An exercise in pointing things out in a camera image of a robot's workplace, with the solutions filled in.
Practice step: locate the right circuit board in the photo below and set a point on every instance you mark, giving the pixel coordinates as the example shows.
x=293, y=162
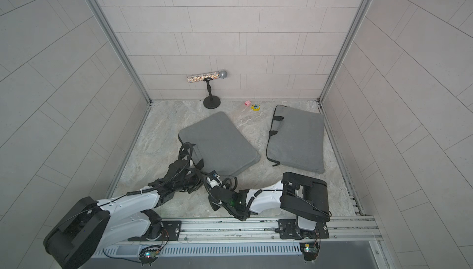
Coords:
x=310, y=251

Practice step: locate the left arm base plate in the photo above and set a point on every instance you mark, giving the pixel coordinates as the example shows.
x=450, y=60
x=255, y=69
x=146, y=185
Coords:
x=170, y=230

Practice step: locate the grey laptop bag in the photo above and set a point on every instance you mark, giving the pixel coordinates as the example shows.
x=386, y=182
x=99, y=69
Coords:
x=296, y=139
x=219, y=146

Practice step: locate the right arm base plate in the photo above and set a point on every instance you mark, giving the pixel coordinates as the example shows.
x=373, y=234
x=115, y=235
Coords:
x=300, y=228

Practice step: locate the aluminium mounting rail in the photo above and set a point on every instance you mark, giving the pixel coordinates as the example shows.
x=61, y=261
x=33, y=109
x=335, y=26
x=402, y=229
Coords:
x=254, y=230

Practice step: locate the left circuit board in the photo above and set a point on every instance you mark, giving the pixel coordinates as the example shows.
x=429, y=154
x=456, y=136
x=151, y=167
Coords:
x=149, y=255

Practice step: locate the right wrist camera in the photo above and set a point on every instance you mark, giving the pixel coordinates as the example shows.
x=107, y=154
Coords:
x=213, y=179

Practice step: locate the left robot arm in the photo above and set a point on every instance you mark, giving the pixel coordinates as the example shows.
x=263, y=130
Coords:
x=92, y=225

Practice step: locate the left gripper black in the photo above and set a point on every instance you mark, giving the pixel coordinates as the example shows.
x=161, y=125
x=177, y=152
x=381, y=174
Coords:
x=198, y=174

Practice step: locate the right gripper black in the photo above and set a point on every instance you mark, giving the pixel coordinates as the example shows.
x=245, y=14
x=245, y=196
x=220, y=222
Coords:
x=214, y=205

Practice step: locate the circuit board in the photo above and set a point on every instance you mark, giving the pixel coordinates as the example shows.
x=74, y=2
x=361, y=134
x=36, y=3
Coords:
x=149, y=255
x=310, y=251

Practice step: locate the black microphone stand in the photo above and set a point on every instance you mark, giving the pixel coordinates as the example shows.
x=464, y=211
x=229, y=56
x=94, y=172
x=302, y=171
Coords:
x=211, y=101

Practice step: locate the small yellow blue toy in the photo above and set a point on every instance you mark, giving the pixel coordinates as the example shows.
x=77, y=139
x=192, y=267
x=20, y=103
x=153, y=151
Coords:
x=255, y=107

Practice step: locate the glitter microphone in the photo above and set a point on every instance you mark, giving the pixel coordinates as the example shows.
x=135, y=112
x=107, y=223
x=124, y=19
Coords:
x=220, y=74

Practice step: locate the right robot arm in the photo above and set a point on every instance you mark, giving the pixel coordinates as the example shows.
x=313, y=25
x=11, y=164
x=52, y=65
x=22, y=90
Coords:
x=305, y=197

